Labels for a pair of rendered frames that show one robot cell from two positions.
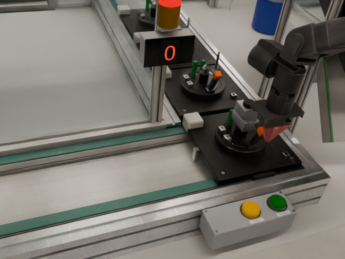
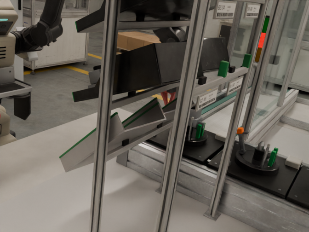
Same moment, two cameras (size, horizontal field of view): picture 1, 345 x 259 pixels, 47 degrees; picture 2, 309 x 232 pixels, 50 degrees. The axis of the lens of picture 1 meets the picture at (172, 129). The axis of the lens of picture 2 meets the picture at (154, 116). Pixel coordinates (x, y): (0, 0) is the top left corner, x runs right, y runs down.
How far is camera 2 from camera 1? 1.87 m
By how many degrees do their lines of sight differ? 110
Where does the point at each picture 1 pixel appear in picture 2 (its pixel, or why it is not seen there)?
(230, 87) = (241, 172)
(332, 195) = (107, 169)
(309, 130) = (152, 219)
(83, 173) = not seen: hidden behind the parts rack
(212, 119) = (215, 143)
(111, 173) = (224, 126)
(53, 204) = (225, 114)
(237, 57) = not seen: outside the picture
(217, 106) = not seen: hidden behind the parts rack
